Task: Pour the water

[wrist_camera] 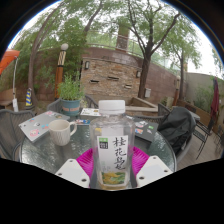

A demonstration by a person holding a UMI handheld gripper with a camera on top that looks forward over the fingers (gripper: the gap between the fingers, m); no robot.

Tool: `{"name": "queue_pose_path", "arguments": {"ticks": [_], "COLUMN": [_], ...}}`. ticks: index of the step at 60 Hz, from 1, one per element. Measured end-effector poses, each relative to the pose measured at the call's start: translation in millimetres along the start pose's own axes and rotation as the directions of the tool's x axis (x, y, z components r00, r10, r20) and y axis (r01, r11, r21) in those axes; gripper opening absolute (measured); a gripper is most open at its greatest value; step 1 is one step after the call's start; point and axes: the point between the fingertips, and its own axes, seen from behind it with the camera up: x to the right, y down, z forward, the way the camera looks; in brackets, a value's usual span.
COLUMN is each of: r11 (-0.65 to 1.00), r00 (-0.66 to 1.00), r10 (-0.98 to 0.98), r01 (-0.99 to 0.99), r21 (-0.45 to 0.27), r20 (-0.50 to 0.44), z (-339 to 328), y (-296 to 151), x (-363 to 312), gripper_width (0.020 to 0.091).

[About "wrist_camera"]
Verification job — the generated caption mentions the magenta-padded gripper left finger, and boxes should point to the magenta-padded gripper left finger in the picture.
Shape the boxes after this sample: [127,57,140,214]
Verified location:
[54,147,98,190]

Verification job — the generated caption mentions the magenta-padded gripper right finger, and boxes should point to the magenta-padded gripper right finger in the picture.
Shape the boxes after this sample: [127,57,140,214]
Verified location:
[128,145,174,188]

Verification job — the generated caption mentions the clear white-capped drink bottle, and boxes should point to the clear white-capped drink bottle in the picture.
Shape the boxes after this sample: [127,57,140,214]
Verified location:
[89,99,136,191]

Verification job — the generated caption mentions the stone water basin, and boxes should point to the stone water basin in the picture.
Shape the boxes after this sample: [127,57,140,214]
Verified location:
[124,96,159,116]

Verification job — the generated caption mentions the dark laptop with stickers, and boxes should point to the dark laptop with stickers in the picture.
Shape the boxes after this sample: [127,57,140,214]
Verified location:
[133,117,160,143]

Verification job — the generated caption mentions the grey mesh chair holding jacket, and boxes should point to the grey mesh chair holding jacket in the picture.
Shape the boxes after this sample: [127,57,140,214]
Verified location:
[156,102,201,162]

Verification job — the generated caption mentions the cream ribbed ceramic mug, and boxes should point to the cream ribbed ceramic mug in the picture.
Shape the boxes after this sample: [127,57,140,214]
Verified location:
[48,119,78,147]

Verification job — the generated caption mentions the black jacket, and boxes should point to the black jacket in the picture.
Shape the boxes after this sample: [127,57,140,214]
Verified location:
[157,106,198,155]

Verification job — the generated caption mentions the small colourful card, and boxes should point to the small colourful card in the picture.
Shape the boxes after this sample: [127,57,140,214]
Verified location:
[74,118,92,126]

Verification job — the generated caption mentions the silver laptop with stickers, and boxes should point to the silver laptop with stickers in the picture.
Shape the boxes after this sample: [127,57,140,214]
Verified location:
[18,110,71,144]

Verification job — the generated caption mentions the black slatted metal chair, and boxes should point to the black slatted metal chair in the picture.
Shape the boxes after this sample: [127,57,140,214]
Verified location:
[193,114,216,159]

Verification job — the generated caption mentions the white sticker sheet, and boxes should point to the white sticker sheet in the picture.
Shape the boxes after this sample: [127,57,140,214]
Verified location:
[79,107,102,118]

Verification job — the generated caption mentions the green plant in teal pot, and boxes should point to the green plant in teal pot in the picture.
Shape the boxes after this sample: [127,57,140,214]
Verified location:
[57,73,86,117]

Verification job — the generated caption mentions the blue yellow striped bollard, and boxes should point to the blue yellow striped bollard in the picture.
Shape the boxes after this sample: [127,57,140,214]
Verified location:
[25,87,34,108]

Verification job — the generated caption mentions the forked-trunk tree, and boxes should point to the forked-trunk tree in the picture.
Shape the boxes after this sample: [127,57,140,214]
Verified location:
[96,0,198,99]

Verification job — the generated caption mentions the slender-trunk tree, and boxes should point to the slender-trunk tree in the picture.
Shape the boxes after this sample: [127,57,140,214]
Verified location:
[163,19,204,101]

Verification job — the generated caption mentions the closed maroon parasol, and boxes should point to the closed maroon parasol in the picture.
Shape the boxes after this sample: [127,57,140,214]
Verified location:
[209,77,221,119]

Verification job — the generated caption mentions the leaning-trunk tree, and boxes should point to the leaning-trunk tree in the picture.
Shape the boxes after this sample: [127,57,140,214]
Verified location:
[13,0,104,108]

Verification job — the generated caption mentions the orange parasol with white pole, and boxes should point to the orange parasol with white pole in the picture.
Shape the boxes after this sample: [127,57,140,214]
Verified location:
[0,49,22,113]

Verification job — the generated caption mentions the striped globe lamp post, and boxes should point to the striped globe lamp post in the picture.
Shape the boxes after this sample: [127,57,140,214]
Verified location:
[54,43,70,101]

